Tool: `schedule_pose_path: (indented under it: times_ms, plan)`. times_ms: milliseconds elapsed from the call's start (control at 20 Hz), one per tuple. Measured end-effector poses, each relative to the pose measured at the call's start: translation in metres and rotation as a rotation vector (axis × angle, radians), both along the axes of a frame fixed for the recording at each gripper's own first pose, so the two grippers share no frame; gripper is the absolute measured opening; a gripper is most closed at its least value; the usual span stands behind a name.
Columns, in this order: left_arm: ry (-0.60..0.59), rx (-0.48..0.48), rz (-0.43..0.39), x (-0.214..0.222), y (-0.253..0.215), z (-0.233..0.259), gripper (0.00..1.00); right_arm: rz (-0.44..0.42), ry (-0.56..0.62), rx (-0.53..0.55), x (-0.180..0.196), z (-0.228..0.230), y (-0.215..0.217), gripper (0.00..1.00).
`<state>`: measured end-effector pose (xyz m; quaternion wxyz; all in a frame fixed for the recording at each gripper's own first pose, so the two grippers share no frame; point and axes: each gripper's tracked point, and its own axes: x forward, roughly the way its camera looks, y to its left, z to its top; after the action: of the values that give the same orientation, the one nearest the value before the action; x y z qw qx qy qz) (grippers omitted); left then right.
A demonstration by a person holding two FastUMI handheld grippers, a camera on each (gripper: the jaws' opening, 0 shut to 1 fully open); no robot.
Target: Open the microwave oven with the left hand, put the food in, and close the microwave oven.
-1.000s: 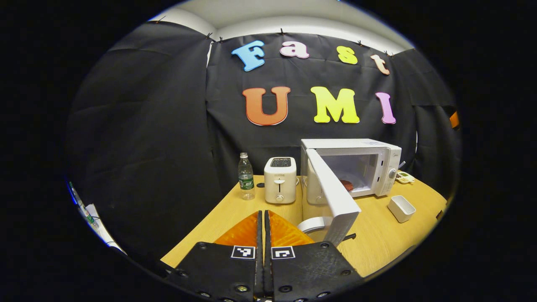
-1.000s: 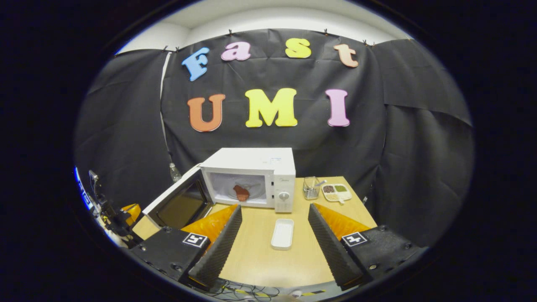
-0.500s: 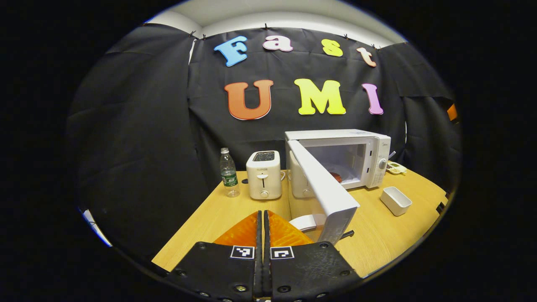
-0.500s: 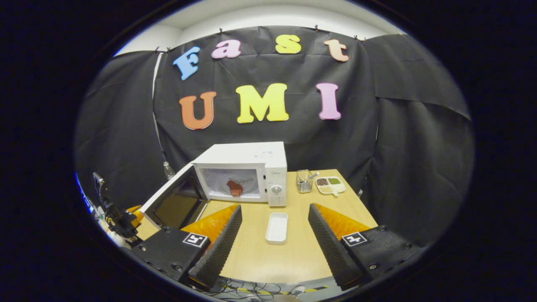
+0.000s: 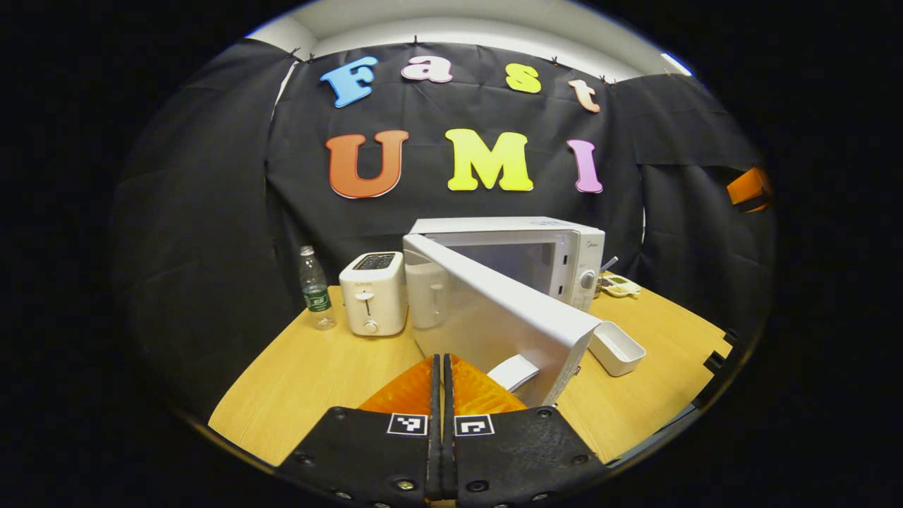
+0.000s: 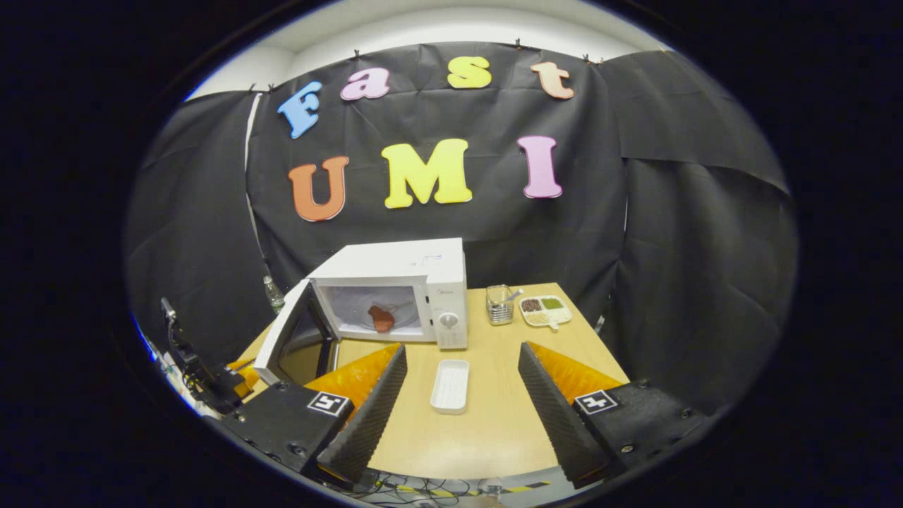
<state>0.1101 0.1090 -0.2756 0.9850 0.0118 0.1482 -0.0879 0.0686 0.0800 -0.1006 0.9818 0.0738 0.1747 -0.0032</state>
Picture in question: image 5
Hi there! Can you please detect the clear plastic water bottle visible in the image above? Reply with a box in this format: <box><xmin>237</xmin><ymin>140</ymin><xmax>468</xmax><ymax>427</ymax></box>
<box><xmin>298</xmin><ymin>246</ymin><xmax>337</xmax><ymax>331</ymax></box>

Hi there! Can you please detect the white rectangular dish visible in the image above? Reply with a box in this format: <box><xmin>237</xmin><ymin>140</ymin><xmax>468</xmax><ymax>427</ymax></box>
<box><xmin>589</xmin><ymin>321</ymin><xmax>646</xmax><ymax>377</ymax></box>

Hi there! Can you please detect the white toaster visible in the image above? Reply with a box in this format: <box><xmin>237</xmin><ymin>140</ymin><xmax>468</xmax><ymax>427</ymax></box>
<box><xmin>339</xmin><ymin>251</ymin><xmax>408</xmax><ymax>337</ymax></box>

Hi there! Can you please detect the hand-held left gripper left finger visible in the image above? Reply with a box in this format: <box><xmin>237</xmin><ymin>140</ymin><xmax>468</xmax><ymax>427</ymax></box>
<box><xmin>275</xmin><ymin>354</ymin><xmax>442</xmax><ymax>508</ymax></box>

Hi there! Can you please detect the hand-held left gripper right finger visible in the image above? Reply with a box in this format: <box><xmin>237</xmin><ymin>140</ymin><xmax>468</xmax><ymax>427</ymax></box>
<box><xmin>442</xmin><ymin>353</ymin><xmax>607</xmax><ymax>508</ymax></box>

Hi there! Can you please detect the white microwave oven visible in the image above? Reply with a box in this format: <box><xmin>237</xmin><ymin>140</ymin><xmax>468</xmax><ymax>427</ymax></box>
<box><xmin>404</xmin><ymin>217</ymin><xmax>606</xmax><ymax>409</ymax></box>

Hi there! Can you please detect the white divided condiment plate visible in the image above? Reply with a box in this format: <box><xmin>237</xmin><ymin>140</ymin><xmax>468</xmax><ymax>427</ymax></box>
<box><xmin>600</xmin><ymin>274</ymin><xmax>641</xmax><ymax>298</ymax></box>

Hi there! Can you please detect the black backdrop cloth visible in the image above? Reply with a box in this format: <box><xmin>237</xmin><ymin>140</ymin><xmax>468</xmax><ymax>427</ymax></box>
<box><xmin>111</xmin><ymin>39</ymin><xmax>777</xmax><ymax>417</ymax></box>

